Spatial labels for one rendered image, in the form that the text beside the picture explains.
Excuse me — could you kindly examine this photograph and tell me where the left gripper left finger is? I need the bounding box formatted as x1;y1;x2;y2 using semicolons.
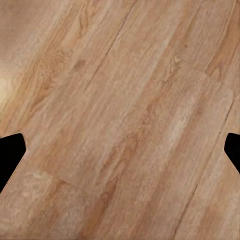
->
0;133;26;193

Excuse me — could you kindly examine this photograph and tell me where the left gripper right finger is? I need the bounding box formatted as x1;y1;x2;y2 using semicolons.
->
224;133;240;173

